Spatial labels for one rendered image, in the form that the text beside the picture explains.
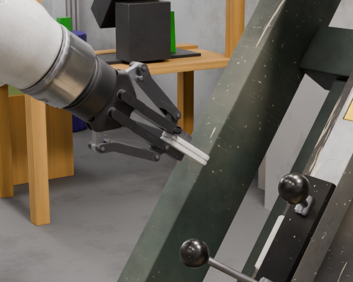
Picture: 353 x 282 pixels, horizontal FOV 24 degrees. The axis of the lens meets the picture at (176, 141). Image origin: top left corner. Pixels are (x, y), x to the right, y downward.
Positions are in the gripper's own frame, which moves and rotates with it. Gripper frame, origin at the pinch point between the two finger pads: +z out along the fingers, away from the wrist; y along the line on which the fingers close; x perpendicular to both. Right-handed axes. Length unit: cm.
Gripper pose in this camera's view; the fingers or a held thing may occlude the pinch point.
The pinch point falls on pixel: (184, 149)
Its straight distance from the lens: 110.6
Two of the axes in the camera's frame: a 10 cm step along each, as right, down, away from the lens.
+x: 6.0, 2.0, -7.7
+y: -4.5, 8.8, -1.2
